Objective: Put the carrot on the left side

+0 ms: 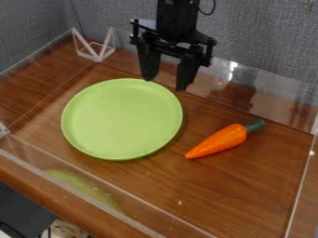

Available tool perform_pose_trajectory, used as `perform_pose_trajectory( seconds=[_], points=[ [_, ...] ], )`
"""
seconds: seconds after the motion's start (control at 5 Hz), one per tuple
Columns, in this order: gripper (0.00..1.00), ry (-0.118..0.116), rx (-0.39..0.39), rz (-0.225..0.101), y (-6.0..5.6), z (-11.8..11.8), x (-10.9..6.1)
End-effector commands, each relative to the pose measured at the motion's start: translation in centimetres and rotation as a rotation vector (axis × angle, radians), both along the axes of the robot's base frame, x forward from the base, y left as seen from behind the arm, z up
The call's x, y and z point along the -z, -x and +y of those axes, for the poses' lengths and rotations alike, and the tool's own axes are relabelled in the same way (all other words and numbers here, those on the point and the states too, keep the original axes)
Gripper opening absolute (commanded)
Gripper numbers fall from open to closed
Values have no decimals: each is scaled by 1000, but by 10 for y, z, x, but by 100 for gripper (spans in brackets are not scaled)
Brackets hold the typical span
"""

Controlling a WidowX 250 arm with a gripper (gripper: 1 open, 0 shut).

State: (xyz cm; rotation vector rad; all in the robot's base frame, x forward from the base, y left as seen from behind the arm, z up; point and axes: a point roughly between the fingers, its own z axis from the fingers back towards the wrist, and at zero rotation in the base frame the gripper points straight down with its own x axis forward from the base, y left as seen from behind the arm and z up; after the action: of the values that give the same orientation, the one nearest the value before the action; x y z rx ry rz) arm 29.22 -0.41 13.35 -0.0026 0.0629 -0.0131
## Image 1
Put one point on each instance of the orange toy carrot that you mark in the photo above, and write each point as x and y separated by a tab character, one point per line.
225	139

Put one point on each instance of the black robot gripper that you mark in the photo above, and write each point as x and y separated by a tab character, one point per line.
171	35

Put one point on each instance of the green plastic plate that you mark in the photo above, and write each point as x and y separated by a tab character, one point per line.
122	119

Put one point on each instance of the clear acrylic corner bracket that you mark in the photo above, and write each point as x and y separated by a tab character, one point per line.
92	50

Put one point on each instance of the clear acrylic tray wall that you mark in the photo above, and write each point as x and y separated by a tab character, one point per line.
253	191

